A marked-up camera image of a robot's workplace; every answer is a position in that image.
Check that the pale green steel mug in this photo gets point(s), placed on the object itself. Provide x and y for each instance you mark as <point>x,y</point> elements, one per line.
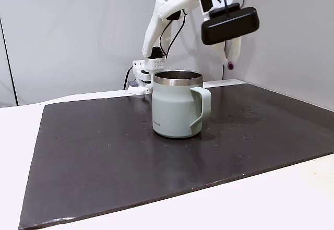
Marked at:
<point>172,110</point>

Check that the grey table clamp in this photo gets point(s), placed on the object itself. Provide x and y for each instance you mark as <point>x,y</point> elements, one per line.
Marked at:
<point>133,84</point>

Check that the black table mat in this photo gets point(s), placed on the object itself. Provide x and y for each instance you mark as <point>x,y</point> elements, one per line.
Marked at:
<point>104,175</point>

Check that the black oval camera box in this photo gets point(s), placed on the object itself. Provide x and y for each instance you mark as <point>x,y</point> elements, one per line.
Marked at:
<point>229,29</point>

